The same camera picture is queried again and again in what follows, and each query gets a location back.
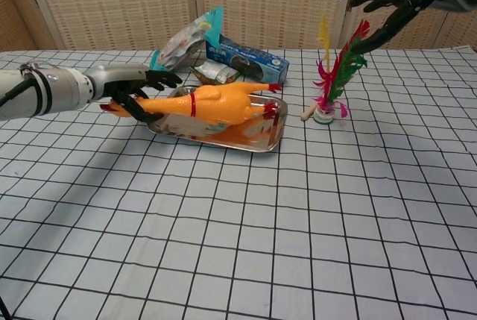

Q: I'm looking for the stainless steel tray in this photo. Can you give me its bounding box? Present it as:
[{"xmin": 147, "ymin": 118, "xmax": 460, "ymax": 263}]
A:
[{"xmin": 147, "ymin": 87, "xmax": 288, "ymax": 154}]

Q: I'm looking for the wooden stick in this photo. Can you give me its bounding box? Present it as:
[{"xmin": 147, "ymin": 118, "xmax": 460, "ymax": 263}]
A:
[{"xmin": 300, "ymin": 105, "xmax": 318, "ymax": 122}]

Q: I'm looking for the teal plastic snack bag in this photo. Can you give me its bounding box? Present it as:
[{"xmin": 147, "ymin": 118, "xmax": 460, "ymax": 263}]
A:
[{"xmin": 148, "ymin": 5, "xmax": 224, "ymax": 73}]

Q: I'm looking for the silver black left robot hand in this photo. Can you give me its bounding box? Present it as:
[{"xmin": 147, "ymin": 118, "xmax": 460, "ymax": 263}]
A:
[{"xmin": 82, "ymin": 64, "xmax": 183, "ymax": 124}]

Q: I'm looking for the silver green snack packet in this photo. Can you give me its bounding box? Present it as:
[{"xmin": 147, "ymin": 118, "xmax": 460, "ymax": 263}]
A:
[{"xmin": 189, "ymin": 60, "xmax": 241, "ymax": 86}]

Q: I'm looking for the colourful feather shuttlecock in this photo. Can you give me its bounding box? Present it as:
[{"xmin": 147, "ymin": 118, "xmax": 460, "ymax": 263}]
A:
[{"xmin": 312, "ymin": 16, "xmax": 371, "ymax": 125}]

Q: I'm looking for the white black checkered tablecloth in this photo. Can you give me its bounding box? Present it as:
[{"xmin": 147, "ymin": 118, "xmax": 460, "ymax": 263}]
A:
[{"xmin": 0, "ymin": 46, "xmax": 477, "ymax": 320}]

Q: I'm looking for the yellow rubber chicken toy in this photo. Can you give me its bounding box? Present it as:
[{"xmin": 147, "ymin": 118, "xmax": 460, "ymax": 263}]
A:
[{"xmin": 99, "ymin": 81, "xmax": 281, "ymax": 129}]

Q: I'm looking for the blue cardboard box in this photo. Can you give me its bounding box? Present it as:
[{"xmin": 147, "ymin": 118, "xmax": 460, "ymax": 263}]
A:
[{"xmin": 205, "ymin": 34, "xmax": 291, "ymax": 85}]

